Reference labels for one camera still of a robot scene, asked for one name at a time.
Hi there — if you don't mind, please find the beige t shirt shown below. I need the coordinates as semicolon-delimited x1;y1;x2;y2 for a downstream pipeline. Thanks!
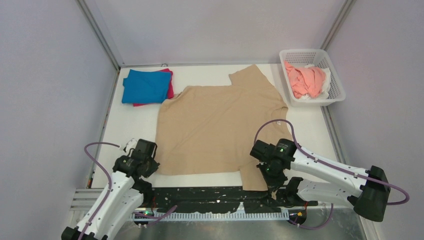
155;65;292;191

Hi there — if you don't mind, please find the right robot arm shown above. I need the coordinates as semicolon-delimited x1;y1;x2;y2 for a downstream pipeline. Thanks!
250;138;391;222

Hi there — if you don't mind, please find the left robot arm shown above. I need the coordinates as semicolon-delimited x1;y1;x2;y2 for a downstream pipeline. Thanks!
61;139;159;240

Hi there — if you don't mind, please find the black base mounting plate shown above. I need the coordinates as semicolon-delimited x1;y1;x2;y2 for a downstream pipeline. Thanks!
141;186;318;214

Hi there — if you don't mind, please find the red folded t shirt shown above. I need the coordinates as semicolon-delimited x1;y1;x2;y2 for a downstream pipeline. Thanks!
132;68;175;107

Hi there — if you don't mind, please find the blue folded t shirt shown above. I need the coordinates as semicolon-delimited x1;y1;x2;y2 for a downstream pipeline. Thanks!
121;69;171;104

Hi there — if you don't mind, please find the white t shirt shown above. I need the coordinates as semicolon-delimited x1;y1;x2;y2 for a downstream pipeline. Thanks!
300;67;332;100

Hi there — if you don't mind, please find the pink t shirt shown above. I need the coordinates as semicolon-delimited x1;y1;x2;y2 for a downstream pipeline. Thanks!
283;61;327;99

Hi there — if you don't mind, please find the white plastic laundry basket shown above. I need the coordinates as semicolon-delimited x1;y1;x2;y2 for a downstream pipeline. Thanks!
279;48;346;107

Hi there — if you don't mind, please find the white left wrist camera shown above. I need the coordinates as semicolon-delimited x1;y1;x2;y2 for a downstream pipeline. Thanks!
122;138;138;153

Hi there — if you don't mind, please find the aluminium front rail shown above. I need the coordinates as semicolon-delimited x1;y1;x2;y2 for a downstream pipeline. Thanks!
69;185;372;223

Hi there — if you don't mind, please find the aluminium frame rail left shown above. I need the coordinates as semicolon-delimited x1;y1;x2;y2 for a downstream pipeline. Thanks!
75;0;125;71

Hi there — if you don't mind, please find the aluminium frame rail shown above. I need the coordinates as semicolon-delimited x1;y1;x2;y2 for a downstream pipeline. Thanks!
320;0;357;51
75;0;125;71

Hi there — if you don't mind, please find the aluminium frame rail right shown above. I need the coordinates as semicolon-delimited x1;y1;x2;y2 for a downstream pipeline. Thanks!
320;0;357;51

